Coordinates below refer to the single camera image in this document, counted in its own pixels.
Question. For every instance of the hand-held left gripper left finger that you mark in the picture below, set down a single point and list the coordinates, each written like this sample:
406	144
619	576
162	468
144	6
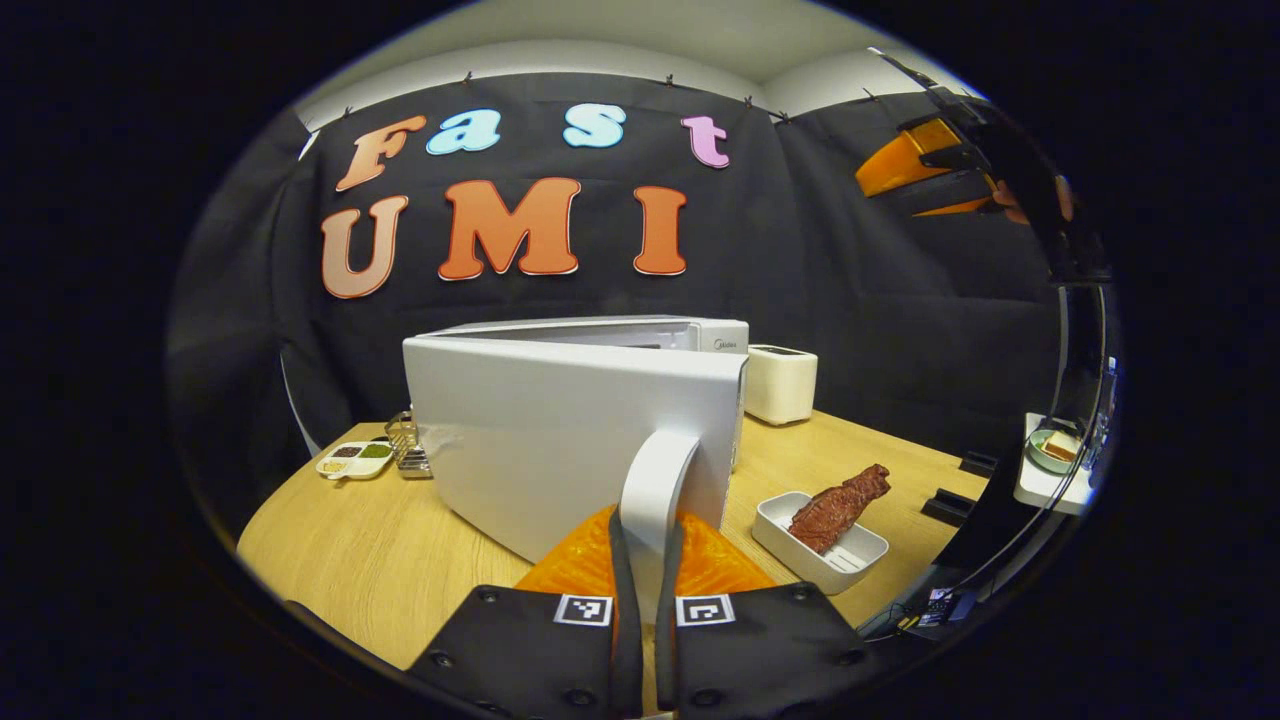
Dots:
625	620

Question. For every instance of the white divided seasoning dish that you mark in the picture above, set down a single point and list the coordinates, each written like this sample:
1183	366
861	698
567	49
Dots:
355	462

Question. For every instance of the small black device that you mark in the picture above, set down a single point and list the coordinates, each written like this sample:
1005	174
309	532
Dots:
940	608

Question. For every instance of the green bowl with food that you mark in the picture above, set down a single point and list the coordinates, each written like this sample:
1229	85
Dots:
1055	452

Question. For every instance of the white rectangular food tray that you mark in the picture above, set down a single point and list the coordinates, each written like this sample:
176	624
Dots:
845	565

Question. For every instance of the row of small cloth clips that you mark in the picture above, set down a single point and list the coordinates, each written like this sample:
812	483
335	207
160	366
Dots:
668	80

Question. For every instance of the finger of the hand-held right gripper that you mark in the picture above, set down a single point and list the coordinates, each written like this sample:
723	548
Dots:
940	192
905	160

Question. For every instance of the black block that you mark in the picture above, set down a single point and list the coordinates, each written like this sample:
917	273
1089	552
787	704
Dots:
978	464
948	508

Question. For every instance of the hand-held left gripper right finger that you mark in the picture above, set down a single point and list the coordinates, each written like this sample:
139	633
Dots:
668	620

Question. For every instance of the black curved frame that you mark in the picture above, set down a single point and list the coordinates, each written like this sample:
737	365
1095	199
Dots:
1010	510

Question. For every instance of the white microwave oven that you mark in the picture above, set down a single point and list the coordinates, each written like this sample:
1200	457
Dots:
540	430

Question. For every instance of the cream toaster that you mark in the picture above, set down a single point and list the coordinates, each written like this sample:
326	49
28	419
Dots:
780	385

